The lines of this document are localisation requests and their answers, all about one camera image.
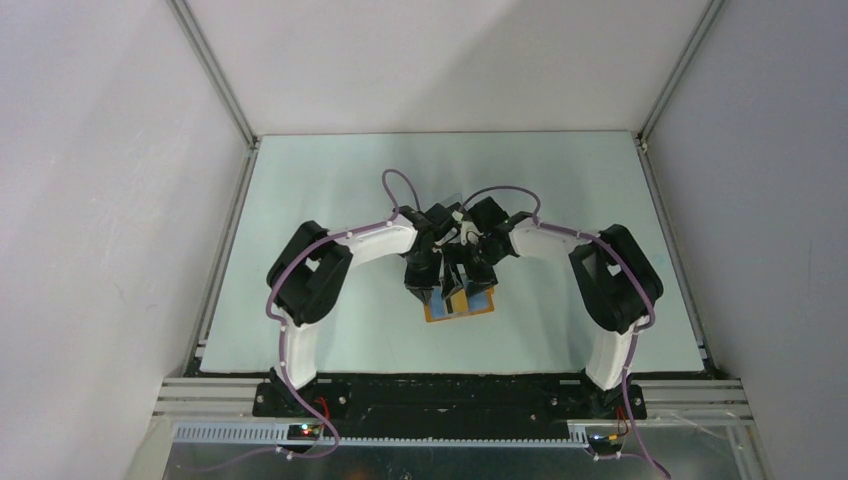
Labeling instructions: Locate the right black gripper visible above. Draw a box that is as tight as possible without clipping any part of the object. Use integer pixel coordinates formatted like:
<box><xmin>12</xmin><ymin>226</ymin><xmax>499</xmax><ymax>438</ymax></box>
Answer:
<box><xmin>442</xmin><ymin>239</ymin><xmax>507</xmax><ymax>300</ymax></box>

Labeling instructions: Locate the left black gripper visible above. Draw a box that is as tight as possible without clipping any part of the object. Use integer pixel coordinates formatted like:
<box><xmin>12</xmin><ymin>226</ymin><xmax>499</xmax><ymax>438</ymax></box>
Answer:
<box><xmin>403</xmin><ymin>247</ymin><xmax>442</xmax><ymax>305</ymax></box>

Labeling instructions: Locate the orange leather card holder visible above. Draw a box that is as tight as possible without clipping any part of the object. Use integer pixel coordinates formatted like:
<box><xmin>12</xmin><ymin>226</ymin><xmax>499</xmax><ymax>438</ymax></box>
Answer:
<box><xmin>424</xmin><ymin>288</ymin><xmax>495</xmax><ymax>323</ymax></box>

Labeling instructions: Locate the clear plastic card tray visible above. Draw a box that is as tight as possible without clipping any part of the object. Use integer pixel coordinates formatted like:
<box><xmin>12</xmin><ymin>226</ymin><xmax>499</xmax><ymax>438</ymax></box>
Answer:
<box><xmin>429</xmin><ymin>193</ymin><xmax>463</xmax><ymax>214</ymax></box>

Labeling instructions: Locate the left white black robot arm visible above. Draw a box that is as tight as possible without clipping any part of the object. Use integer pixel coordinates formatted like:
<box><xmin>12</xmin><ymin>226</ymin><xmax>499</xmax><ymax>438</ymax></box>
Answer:
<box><xmin>266</xmin><ymin>202</ymin><xmax>460</xmax><ymax>417</ymax></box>

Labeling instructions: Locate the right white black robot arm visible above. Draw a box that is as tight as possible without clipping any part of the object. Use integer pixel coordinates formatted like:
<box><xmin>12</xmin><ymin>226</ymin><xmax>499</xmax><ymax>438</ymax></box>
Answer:
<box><xmin>452</xmin><ymin>197</ymin><xmax>664</xmax><ymax>418</ymax></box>

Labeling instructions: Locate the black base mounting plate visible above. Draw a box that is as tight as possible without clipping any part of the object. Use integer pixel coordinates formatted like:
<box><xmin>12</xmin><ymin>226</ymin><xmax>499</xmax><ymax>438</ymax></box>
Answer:
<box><xmin>252</xmin><ymin>373</ymin><xmax>647</xmax><ymax>439</ymax></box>

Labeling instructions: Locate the left controller circuit board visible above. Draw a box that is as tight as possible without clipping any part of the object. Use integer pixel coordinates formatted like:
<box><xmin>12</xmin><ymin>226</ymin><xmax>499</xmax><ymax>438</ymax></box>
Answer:
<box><xmin>286</xmin><ymin>423</ymin><xmax>324</xmax><ymax>442</ymax></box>

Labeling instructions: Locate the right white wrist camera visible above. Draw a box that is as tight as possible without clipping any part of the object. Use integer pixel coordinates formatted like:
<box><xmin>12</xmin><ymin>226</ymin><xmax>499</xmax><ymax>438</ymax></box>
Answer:
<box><xmin>452</xmin><ymin>211</ymin><xmax>482</xmax><ymax>245</ymax></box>

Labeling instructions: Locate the grey slotted cable duct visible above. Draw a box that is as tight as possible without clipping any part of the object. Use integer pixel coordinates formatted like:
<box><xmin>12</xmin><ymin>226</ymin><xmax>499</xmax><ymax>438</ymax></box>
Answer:
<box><xmin>173</xmin><ymin>421</ymin><xmax>589</xmax><ymax>448</ymax></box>

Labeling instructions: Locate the right aluminium frame rail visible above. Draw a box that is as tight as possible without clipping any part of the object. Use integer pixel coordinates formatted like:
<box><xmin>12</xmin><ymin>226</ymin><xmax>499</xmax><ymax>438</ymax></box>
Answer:
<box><xmin>633</xmin><ymin>0</ymin><xmax>726</xmax><ymax>378</ymax></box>

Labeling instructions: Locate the aluminium frame rail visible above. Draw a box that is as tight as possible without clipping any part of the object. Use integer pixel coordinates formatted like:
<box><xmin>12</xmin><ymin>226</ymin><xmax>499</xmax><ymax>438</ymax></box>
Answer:
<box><xmin>167</xmin><ymin>1</ymin><xmax>261</xmax><ymax>378</ymax></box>
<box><xmin>633</xmin><ymin>0</ymin><xmax>726</xmax><ymax>378</ymax></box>

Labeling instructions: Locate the left aluminium frame rail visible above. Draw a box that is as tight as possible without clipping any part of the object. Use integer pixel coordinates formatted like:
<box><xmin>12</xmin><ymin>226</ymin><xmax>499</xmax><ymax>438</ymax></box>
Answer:
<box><xmin>167</xmin><ymin>1</ymin><xmax>261</xmax><ymax>378</ymax></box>

